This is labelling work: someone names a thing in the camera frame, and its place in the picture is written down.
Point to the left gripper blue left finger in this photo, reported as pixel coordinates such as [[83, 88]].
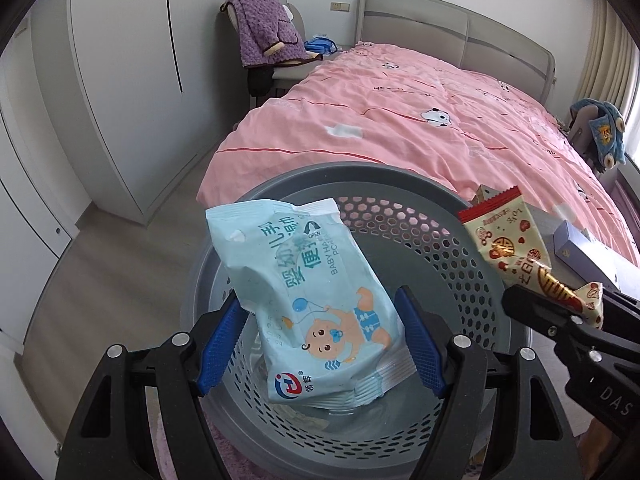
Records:
[[109, 436]]

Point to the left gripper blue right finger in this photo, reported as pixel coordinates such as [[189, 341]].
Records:
[[530, 437]]

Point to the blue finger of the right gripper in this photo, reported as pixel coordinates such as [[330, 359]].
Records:
[[540, 313], [621, 301]]

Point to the lavender long carton box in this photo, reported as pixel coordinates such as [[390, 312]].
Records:
[[595, 262]]

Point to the red white snack wrapper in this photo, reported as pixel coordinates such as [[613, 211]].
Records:
[[505, 233]]

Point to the blue baby wipes pack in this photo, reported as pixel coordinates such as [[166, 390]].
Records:
[[331, 337]]

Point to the written paper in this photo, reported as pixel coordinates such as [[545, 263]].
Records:
[[310, 419]]

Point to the grey perforated trash basket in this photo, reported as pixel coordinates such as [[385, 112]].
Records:
[[408, 229]]

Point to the grey wooden table board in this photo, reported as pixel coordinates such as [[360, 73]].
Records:
[[576, 272]]

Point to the blue denim bear jacket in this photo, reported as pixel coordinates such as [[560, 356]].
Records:
[[607, 131]]

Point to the pink bed duvet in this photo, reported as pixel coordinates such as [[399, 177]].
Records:
[[398, 107]]

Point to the beige curtain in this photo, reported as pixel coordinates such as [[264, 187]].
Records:
[[611, 65]]

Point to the grey upholstered headboard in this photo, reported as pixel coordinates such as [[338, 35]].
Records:
[[460, 37]]

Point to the blue bag on nightstand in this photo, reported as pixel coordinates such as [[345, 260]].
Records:
[[322, 45]]

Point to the white wardrobe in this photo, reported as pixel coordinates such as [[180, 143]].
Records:
[[111, 103]]

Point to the grey chair left of bed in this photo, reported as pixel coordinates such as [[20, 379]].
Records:
[[260, 80]]

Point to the purple knitted blanket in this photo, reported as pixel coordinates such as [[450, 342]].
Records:
[[267, 36]]

